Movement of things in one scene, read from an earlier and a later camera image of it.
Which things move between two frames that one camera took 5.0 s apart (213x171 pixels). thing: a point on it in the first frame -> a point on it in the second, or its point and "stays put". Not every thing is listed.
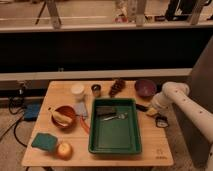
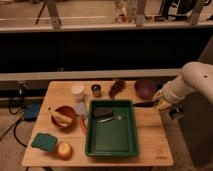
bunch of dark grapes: [116, 88] stays put
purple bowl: [145, 88] stays put
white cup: [77, 89] stays put
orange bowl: [67, 111] stays put
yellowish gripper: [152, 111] -> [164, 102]
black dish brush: [162, 121] -> [175, 112]
